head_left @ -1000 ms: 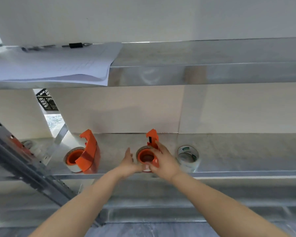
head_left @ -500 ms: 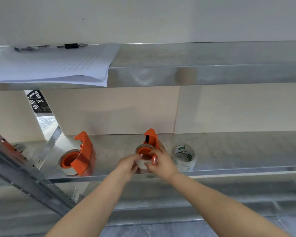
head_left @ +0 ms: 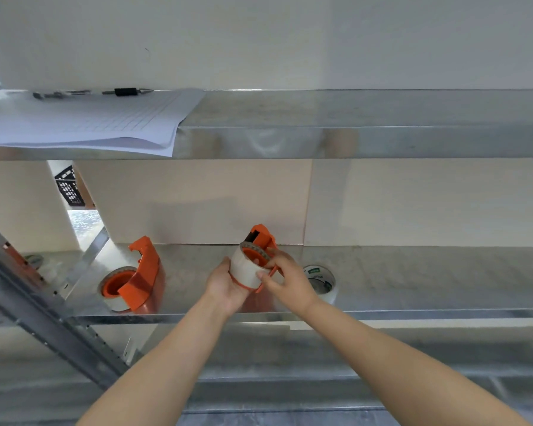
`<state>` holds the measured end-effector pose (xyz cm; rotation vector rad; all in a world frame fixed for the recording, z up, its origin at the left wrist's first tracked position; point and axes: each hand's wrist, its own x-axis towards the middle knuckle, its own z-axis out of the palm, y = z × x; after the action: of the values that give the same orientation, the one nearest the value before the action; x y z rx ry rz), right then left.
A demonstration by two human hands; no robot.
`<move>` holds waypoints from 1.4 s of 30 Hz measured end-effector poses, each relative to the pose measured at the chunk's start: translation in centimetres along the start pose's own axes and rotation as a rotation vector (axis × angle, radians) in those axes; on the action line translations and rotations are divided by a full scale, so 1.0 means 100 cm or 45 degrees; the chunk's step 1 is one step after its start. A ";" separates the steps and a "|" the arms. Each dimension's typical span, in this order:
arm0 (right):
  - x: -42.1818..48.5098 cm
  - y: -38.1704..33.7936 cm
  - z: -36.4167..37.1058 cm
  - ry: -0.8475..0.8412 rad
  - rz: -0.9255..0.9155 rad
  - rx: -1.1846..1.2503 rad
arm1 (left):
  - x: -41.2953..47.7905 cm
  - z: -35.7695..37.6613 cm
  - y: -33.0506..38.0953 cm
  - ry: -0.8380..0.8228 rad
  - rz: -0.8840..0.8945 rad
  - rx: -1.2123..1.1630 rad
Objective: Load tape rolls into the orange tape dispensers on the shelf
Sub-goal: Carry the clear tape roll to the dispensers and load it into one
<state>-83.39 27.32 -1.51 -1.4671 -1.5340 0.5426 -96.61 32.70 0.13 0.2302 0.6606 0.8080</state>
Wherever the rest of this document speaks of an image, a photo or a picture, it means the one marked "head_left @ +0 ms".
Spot person's right hand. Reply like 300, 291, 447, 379
256, 249, 322, 317

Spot person's left hand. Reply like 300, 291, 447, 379
204, 257, 250, 317

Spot clear packing tape roll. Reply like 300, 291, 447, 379
229, 242, 272, 291
97, 265, 138, 313

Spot person's left forearm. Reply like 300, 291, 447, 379
76, 295, 232, 426

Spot person's right forearm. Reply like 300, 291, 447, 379
302, 296, 533, 426

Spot tape roll with green label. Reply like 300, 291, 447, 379
302, 264, 338, 305

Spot beige backing board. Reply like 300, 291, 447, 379
303, 158, 533, 248
0, 161, 81, 254
73, 159, 313, 246

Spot black plastic crate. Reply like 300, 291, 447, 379
54, 165, 86, 207

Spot metal shelf rack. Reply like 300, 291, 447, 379
0, 86, 533, 426

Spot sheets of white paper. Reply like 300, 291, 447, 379
0, 88, 205, 158

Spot black pen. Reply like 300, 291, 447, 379
101, 87, 155, 97

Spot grey pen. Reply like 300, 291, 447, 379
32, 89, 93, 101

